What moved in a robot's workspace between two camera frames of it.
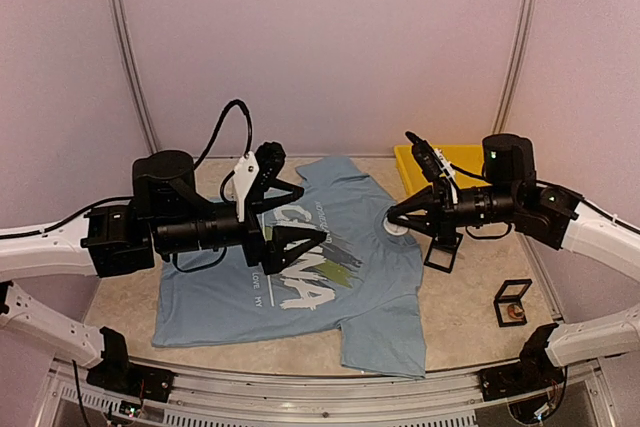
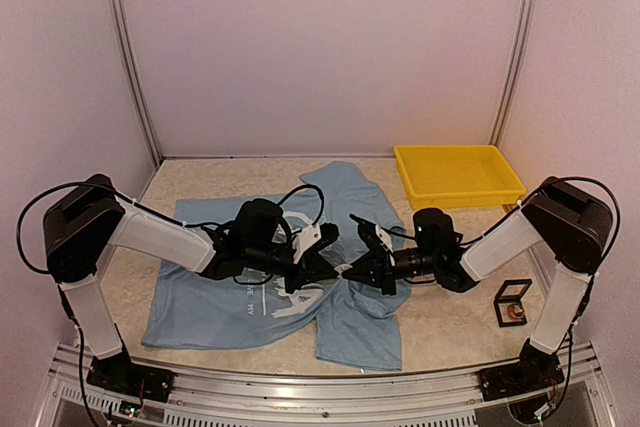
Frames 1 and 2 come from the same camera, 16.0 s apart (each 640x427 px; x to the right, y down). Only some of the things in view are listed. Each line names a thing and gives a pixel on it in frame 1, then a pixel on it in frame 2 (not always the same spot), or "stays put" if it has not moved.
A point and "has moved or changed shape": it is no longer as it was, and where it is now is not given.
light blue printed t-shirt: (361, 287) has moved or changed shape
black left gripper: (270, 252) to (306, 275)
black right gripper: (429, 199) to (374, 272)
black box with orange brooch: (508, 305) stays put
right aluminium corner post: (525, 38) stays put
